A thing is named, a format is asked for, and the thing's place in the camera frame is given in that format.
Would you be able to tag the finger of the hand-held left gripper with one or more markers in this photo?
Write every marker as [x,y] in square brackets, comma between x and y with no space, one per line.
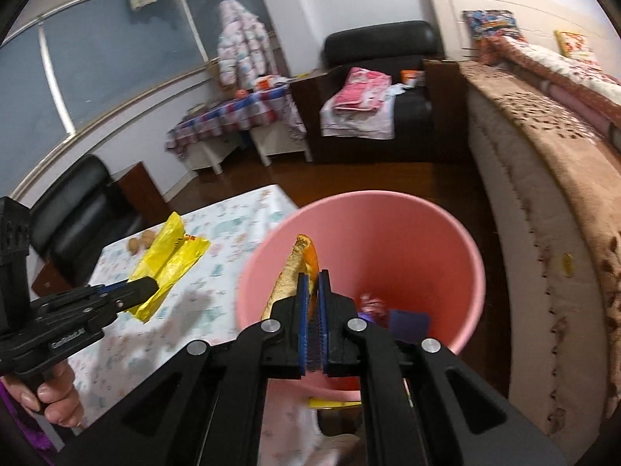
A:
[73,297]
[136,293]

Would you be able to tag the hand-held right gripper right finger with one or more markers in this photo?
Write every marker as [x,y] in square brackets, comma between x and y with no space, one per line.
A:
[324,320]

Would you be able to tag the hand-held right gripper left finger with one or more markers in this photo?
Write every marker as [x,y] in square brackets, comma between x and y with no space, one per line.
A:
[303,320]

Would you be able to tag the orange peel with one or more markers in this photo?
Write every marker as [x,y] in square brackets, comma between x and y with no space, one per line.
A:
[291,276]

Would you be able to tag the yellow plastic bag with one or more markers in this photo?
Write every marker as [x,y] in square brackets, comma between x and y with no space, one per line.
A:
[170,262]

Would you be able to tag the red foam net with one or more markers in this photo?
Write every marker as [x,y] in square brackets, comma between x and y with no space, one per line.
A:
[372,305]

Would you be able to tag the blue foam net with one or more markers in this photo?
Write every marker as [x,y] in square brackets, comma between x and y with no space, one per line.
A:
[410,323]

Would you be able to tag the pink plastic bucket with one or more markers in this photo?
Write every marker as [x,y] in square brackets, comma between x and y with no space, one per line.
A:
[398,242]

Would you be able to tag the person's left hand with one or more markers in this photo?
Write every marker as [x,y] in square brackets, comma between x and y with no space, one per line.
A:
[63,398]

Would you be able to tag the brown walnut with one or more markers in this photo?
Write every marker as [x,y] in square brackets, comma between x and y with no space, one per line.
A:
[133,245]
[147,239]

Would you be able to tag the yellow flat scrap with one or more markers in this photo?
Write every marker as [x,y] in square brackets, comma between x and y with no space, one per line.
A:
[334,403]

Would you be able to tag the black leather armchair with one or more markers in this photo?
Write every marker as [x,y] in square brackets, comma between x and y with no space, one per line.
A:
[77,204]

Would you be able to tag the peach fleece cloth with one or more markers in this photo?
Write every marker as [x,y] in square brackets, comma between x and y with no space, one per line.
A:
[339,449]

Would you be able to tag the white side table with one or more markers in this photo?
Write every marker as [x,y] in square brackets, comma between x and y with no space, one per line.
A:
[276,141]

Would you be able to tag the white lilac cloth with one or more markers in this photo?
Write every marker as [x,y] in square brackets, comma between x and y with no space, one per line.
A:
[359,124]

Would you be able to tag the plaid-covered side table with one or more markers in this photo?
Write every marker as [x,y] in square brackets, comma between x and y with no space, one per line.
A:
[228,116]

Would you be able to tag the pink folded clothes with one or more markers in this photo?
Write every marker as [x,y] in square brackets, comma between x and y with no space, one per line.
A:
[361,87]

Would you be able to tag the orange white packet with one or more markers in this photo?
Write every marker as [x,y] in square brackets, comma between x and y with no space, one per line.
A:
[268,82]

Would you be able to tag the small yellow scrap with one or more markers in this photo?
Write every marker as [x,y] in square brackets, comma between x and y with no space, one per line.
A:
[566,264]

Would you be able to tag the orange white small box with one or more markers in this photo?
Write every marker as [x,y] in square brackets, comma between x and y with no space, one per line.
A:
[412,77]

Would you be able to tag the bed with brown blanket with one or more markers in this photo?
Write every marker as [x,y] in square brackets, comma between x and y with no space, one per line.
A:
[533,155]

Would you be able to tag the white rack pole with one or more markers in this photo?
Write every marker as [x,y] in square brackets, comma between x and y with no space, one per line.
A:
[194,29]

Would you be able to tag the pastel padded jacket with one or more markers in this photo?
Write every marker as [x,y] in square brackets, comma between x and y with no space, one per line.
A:
[242,43]

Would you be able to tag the black wood-armed armchair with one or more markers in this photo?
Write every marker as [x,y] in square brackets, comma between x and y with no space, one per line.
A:
[378,41]

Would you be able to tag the colourful patterned pillow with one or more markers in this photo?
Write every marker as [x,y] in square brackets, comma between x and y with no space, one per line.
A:
[490,31]

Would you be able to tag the orange floral quilt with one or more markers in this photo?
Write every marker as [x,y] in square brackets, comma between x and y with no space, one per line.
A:
[558,65]

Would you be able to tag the yellow patterned pillow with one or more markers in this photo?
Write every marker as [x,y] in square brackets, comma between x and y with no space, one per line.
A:
[577,48]

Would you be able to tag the white headboard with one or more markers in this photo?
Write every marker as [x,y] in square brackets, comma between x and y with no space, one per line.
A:
[533,5]

